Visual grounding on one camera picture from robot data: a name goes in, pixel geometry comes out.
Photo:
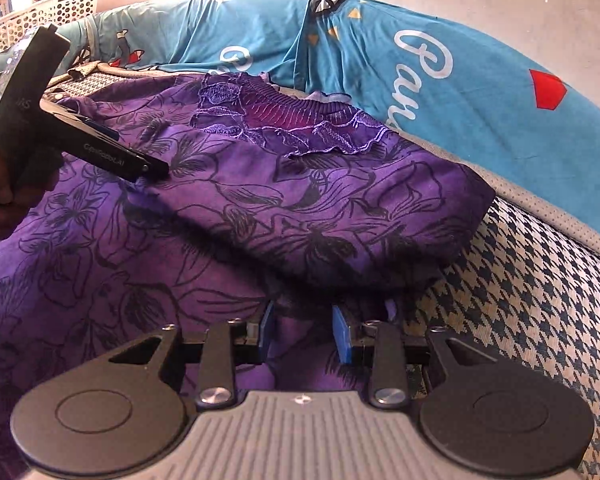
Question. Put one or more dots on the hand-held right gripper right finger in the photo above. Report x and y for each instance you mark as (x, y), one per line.
(341, 335)

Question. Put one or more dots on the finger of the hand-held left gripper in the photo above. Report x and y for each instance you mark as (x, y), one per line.
(125, 160)

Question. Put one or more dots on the purple floral dress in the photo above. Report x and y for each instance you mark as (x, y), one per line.
(280, 200)

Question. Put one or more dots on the blue printed bedsheet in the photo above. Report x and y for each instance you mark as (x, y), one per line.
(480, 100)

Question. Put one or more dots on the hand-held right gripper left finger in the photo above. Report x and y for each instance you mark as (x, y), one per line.
(267, 332)

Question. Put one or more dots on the white laundry basket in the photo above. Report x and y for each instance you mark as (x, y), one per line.
(40, 17)

